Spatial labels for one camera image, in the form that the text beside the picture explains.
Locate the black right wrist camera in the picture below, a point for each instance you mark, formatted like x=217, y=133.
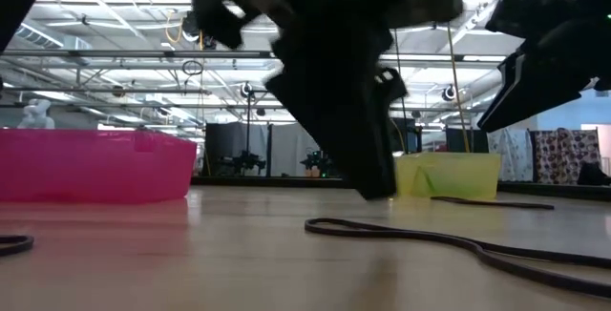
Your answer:
x=525, y=13

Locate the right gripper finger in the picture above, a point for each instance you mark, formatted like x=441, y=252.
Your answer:
x=544, y=79
x=515, y=110

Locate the background black robot arm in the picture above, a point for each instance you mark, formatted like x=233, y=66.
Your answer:
x=317, y=160
x=246, y=162

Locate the floral patterned cloth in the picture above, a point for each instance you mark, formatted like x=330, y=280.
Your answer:
x=558, y=156

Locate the background black station frame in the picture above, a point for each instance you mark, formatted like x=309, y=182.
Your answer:
x=248, y=130

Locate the dark brown rubber band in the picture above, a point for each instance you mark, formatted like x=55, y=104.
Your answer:
x=477, y=202
x=16, y=245
x=334, y=227

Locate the white humanoid figure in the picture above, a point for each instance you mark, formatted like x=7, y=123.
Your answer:
x=35, y=115

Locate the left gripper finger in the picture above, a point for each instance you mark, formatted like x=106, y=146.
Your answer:
x=389, y=158
x=353, y=158

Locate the white hanging cloth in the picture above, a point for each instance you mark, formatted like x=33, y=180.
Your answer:
x=511, y=156

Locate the black partition panel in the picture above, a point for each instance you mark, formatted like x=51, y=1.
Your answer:
x=477, y=140

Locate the black curtain panel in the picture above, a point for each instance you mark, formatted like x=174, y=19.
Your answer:
x=222, y=149

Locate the black aluminium table frame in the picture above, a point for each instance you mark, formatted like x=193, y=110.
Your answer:
x=267, y=182

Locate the small black bulky object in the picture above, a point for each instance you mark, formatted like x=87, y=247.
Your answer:
x=592, y=175

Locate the red plastic basket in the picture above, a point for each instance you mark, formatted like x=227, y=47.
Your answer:
x=95, y=168

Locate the yellow plastic basket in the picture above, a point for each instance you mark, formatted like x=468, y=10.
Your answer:
x=458, y=177

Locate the black screen panel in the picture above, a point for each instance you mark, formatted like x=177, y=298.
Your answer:
x=410, y=134

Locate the long ceiling light bar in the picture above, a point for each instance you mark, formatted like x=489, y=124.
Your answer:
x=429, y=57

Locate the small black ceiling reel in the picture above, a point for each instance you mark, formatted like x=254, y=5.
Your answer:
x=448, y=94
x=246, y=90

